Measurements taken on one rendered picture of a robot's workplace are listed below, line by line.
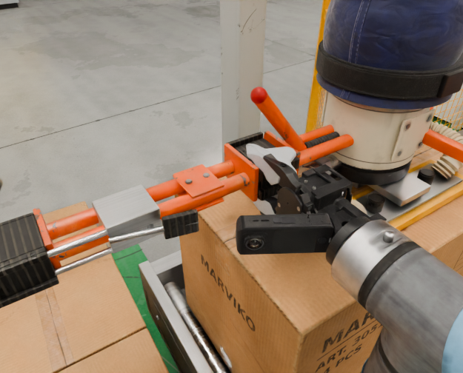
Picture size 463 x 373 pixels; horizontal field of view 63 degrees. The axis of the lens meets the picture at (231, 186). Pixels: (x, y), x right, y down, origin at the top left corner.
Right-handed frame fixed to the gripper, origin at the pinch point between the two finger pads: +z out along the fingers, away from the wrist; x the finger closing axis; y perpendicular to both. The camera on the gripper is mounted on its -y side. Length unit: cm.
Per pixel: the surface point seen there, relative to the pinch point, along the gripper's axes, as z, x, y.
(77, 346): 23, -54, -33
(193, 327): 12, -53, -7
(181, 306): 20, -53, -7
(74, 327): 28, -54, -32
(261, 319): -11.5, -20.5, -4.4
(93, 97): 299, -110, 36
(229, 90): 101, -37, 59
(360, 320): -19.9, -20.4, 8.8
